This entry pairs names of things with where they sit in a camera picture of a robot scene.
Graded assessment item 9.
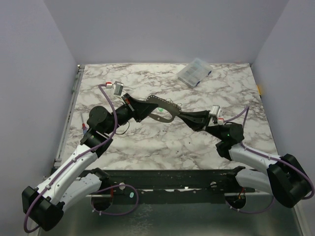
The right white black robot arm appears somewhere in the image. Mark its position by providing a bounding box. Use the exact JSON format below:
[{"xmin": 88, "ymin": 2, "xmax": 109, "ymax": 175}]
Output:
[{"xmin": 178, "ymin": 111, "xmax": 315, "ymax": 208}]

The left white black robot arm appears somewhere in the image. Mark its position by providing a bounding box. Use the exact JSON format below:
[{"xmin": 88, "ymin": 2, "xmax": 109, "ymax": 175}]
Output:
[{"xmin": 22, "ymin": 93, "xmax": 158, "ymax": 231}]

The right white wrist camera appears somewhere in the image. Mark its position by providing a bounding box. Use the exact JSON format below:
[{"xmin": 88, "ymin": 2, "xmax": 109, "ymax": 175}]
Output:
[{"xmin": 209, "ymin": 105, "xmax": 222, "ymax": 118}]

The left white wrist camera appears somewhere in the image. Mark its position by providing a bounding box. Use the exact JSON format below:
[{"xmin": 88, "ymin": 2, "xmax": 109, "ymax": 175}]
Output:
[{"xmin": 112, "ymin": 81, "xmax": 124, "ymax": 97}]

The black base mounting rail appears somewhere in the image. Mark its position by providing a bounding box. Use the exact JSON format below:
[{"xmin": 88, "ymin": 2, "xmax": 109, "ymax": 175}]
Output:
[{"xmin": 80, "ymin": 167, "xmax": 243, "ymax": 205}]

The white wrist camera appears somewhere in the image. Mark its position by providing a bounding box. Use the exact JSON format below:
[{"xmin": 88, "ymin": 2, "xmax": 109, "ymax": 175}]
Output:
[
  {"xmin": 209, "ymin": 105, "xmax": 222, "ymax": 118},
  {"xmin": 112, "ymin": 81, "xmax": 124, "ymax": 97}
]

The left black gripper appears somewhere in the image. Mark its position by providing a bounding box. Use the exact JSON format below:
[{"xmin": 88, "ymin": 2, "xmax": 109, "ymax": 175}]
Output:
[{"xmin": 104, "ymin": 93, "xmax": 158, "ymax": 135}]

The red blue screwdriver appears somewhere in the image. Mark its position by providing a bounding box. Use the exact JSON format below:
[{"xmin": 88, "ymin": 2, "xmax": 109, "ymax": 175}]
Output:
[{"xmin": 80, "ymin": 113, "xmax": 87, "ymax": 134}]

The aluminium side rail left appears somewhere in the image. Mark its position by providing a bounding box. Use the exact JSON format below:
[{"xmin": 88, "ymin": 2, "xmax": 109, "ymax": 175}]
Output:
[{"xmin": 48, "ymin": 64, "xmax": 85, "ymax": 176}]

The clear plastic organizer box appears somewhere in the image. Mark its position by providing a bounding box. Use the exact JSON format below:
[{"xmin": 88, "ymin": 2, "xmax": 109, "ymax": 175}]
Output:
[{"xmin": 177, "ymin": 58, "xmax": 213, "ymax": 88}]

